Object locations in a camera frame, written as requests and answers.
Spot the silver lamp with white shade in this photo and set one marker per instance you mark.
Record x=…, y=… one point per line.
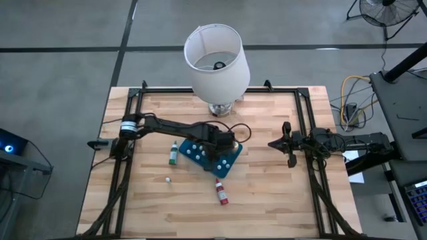
x=217, y=83

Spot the small black object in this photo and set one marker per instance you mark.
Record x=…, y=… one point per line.
x=388, y=219

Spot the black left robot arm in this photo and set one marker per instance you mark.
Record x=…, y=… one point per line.
x=166, y=126

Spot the backlit keyboard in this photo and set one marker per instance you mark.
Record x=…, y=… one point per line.
x=418, y=203

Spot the black metal pole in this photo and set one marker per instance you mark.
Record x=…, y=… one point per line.
x=407, y=61

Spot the white paper sheet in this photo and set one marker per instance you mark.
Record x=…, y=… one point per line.
x=357, y=178

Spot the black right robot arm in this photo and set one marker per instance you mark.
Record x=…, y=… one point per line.
x=353, y=143

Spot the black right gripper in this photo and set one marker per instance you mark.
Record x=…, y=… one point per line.
x=299, y=141

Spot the gray desk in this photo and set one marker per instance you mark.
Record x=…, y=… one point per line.
x=400, y=186

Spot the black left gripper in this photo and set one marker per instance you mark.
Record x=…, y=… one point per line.
x=218, y=141

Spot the black aluminium table frame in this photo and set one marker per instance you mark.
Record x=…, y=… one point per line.
x=160, y=90

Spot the black hex key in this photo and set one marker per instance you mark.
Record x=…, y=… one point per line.
x=408, y=118

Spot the green food coloring bottle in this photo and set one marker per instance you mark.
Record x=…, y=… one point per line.
x=173, y=153

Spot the dark red food coloring bottle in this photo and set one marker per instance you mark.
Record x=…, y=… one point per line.
x=221, y=195

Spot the black clamp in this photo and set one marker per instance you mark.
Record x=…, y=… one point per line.
x=96, y=144

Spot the black floor fan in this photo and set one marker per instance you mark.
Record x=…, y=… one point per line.
x=388, y=13

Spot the teal plastic bin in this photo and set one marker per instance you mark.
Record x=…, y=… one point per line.
x=235, y=155

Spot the black computer with blue light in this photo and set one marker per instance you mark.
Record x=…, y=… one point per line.
x=10, y=146

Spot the dark gray side table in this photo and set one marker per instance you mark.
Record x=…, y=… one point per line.
x=400, y=110

